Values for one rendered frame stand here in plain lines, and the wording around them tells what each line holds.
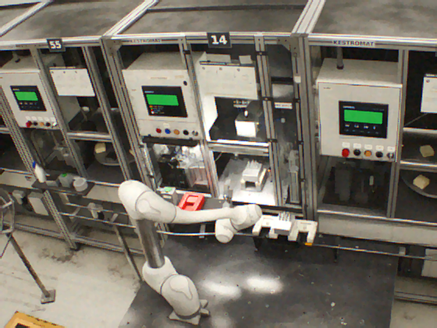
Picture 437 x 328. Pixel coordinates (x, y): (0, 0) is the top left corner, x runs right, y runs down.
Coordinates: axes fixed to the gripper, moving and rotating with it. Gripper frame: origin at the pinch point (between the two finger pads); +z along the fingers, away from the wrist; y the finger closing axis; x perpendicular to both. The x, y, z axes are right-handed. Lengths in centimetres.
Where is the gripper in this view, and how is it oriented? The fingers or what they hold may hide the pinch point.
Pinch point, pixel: (229, 187)
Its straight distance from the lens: 295.1
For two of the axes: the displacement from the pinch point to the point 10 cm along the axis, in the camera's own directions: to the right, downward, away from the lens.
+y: -1.8, -7.5, -6.3
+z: 0.8, -6.5, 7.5
